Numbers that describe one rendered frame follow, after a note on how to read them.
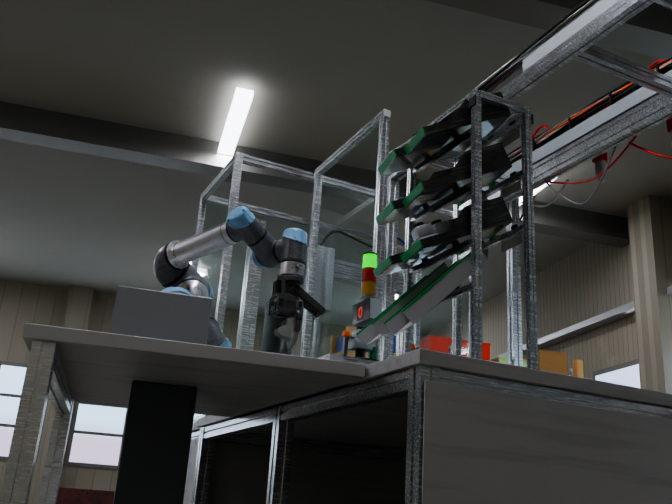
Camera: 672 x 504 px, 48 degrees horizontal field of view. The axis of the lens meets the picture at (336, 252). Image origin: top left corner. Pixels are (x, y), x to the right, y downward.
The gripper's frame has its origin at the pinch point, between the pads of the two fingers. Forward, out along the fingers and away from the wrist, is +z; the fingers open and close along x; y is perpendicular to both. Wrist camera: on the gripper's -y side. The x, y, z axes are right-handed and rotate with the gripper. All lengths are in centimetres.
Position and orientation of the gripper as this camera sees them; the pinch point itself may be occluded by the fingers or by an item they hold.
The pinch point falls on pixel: (292, 345)
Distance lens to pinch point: 221.0
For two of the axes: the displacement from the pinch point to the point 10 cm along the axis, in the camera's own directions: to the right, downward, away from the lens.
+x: 4.4, -2.8, -8.5
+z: -0.6, 9.4, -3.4
